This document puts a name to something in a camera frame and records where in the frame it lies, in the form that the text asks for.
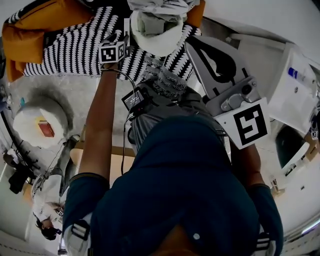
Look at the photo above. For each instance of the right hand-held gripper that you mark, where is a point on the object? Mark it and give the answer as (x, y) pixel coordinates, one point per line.
(226, 97)

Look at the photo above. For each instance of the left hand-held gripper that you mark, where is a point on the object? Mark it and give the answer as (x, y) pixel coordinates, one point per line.
(108, 53)

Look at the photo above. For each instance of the red book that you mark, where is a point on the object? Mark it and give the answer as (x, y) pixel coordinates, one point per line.
(46, 128)

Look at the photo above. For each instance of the person's right forearm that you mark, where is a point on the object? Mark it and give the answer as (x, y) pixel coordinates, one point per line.
(246, 165)

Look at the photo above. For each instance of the person's left forearm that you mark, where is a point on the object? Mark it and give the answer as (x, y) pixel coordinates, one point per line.
(98, 120)

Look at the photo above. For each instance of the black and white striped blanket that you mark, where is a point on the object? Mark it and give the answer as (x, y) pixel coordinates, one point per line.
(75, 50)

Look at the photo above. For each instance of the white cushion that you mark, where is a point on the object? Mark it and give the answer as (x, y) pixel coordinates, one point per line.
(157, 42)

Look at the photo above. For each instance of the grey-green folded cloth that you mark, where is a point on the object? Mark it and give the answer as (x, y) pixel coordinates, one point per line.
(152, 23)

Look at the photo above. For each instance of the grey fringed throw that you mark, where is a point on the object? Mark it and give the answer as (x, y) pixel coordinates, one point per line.
(167, 77)

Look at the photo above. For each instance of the light grey crumpled cloth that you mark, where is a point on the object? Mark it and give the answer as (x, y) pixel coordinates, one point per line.
(160, 6)

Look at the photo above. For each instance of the white-framed dark screen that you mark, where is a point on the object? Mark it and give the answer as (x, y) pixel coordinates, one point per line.
(287, 147)

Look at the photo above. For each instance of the person's grey trousers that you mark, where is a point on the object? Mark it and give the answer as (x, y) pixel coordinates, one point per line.
(147, 125)

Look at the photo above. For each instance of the orange sofa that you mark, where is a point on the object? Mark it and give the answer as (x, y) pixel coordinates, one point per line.
(27, 30)

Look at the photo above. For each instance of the person's dark blue shirt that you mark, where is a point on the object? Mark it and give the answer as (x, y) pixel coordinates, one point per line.
(175, 180)

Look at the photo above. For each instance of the white round side table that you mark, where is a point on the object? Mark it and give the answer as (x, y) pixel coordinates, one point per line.
(30, 125)

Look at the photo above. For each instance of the black tripod stand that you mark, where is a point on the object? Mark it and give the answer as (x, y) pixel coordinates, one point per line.
(18, 172)

